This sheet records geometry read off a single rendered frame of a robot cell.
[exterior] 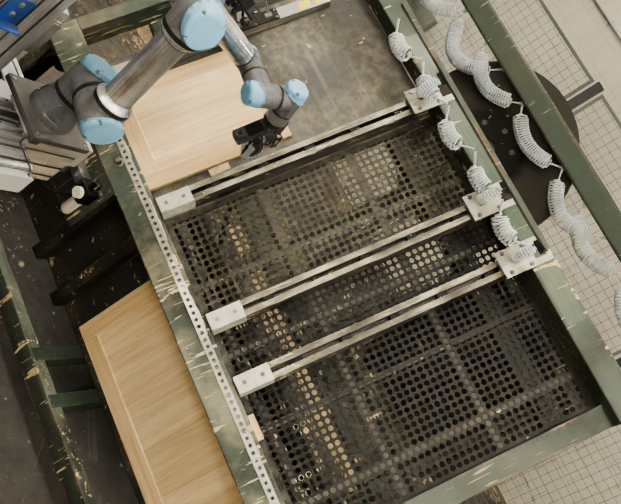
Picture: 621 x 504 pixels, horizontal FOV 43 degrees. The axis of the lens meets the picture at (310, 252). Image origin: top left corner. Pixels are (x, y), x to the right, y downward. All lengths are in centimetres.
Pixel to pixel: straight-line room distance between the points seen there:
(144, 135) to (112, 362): 89
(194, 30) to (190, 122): 104
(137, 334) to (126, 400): 26
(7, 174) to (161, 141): 86
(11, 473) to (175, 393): 64
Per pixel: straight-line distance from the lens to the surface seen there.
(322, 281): 273
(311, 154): 292
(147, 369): 309
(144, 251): 281
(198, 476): 301
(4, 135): 236
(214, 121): 303
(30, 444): 324
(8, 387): 329
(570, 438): 282
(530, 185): 345
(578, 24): 779
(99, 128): 222
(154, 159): 298
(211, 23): 204
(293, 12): 326
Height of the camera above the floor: 224
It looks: 21 degrees down
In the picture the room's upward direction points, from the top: 58 degrees clockwise
